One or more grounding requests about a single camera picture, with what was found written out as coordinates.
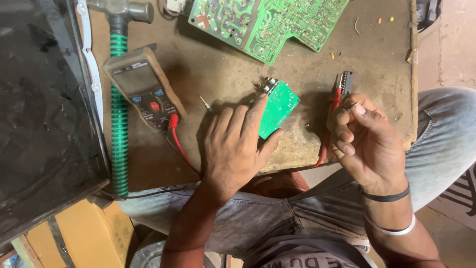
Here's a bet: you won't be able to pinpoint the person's right hand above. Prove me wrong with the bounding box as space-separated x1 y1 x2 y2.
326 93 410 194

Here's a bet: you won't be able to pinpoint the person's left hand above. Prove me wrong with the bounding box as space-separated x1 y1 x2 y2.
201 95 284 194

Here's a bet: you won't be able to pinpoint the red multimeter probe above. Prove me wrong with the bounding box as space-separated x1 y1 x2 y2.
312 74 344 169

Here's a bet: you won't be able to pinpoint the small green circuit board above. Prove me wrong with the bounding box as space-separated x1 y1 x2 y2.
254 77 300 140

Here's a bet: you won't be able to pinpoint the black wristband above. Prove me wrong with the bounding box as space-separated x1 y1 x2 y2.
358 185 411 203

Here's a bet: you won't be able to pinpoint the reddish brown wooden stool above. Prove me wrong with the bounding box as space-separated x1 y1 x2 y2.
240 170 310 200

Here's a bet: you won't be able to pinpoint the red multimeter lead plug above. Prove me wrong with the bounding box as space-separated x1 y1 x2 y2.
168 113 201 175

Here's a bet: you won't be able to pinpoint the grey jeans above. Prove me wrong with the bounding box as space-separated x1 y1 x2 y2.
118 86 476 257

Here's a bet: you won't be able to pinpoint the black integrated circuit chip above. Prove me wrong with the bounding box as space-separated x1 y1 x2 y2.
341 71 355 96

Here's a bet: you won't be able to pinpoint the white wristband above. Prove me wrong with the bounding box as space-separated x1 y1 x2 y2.
364 212 416 236

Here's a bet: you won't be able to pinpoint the black and white mat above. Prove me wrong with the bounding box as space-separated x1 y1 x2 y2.
439 163 476 217

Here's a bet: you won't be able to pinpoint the brown digital multimeter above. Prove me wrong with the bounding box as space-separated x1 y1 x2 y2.
103 46 187 132

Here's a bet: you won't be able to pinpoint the grey printed shirt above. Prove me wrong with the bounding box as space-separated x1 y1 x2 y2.
242 234 372 268

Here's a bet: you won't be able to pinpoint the large green circuit board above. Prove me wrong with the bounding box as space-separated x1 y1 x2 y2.
188 0 350 66

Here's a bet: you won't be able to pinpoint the black device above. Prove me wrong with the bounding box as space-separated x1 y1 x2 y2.
416 0 442 32

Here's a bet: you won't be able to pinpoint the white plastic strip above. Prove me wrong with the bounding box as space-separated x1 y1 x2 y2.
76 0 104 132

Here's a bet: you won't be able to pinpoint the yellow cardboard box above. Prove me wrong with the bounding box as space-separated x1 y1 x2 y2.
25 199 137 268

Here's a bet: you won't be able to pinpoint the dark old television set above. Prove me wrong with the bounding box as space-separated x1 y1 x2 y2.
0 0 111 247

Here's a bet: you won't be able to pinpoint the hammer with green ribbed handle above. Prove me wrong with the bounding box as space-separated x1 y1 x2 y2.
86 0 155 198

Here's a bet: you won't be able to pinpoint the white wire connector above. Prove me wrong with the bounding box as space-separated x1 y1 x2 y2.
158 0 187 18

